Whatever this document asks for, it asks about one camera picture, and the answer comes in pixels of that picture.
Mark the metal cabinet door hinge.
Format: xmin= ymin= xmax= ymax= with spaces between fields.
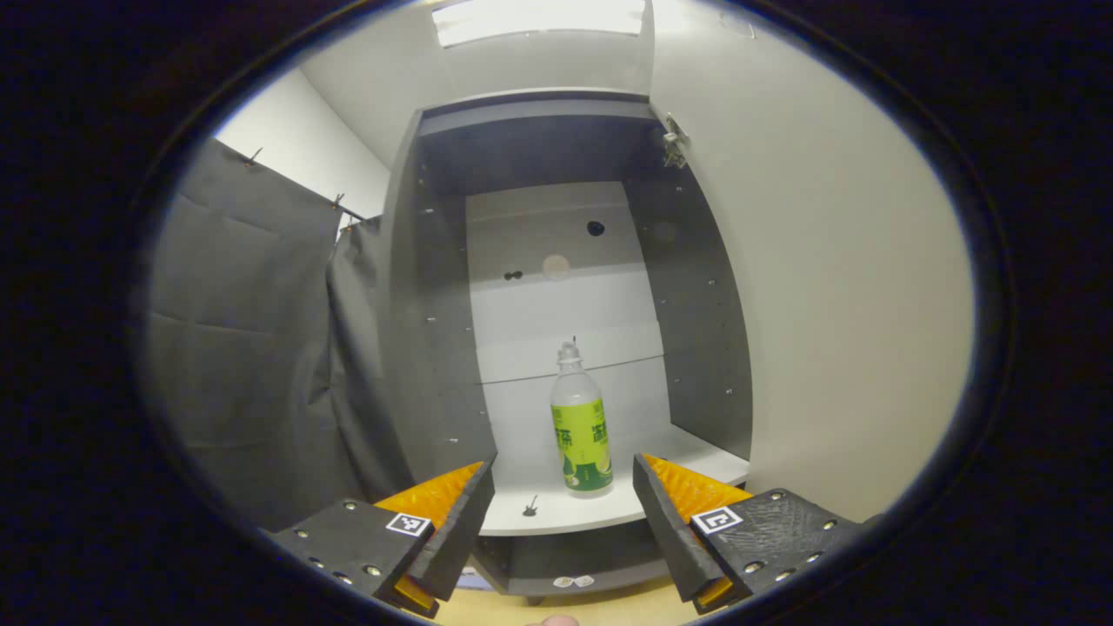
xmin=661 ymin=111 xmax=694 ymax=171

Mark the large ceiling light panel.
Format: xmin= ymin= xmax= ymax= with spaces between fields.
xmin=431 ymin=0 xmax=650 ymax=48

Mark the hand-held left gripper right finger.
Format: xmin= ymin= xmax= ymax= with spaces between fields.
xmin=633 ymin=452 xmax=872 ymax=616

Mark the dark grey cabinet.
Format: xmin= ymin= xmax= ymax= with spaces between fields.
xmin=383 ymin=87 xmax=755 ymax=603

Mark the black backdrop cloth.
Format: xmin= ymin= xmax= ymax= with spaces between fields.
xmin=142 ymin=137 xmax=416 ymax=533

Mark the green label clear bottle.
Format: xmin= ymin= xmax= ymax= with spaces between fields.
xmin=549 ymin=341 xmax=615 ymax=499

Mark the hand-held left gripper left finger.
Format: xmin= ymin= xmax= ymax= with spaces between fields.
xmin=270 ymin=461 xmax=497 ymax=620

